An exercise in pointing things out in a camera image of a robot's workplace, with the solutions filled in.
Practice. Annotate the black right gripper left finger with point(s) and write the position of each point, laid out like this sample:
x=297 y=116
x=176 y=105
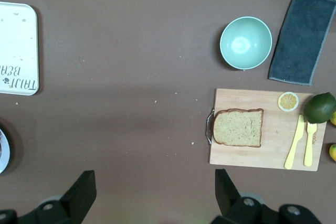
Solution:
x=80 y=195

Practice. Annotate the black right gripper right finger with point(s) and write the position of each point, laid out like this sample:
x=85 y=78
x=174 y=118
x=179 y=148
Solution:
x=228 y=197

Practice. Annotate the brown-crusted bread slice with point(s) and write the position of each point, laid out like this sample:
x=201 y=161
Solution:
x=237 y=129

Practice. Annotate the white round plate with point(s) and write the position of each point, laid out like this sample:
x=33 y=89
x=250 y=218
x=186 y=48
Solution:
x=4 y=155

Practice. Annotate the yellow plastic knife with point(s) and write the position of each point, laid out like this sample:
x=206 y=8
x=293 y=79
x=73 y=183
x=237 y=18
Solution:
x=295 y=140

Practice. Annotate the yellow plastic fork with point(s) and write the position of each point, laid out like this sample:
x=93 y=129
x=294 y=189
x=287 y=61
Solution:
x=309 y=150

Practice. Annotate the lemon slice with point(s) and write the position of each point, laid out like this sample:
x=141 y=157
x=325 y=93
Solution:
x=288 y=101

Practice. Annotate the yellow lemon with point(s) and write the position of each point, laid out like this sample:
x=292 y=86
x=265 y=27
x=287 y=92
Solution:
x=333 y=152
x=333 y=119

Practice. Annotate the dark green lime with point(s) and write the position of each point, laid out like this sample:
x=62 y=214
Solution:
x=319 y=108

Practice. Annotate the mint green bowl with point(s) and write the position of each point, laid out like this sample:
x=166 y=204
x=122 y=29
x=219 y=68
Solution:
x=245 y=43

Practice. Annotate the cream bear-print tray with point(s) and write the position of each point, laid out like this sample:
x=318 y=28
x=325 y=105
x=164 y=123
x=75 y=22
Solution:
x=15 y=51

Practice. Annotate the dark grey cloth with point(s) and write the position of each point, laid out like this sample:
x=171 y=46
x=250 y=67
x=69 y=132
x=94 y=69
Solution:
x=299 y=40

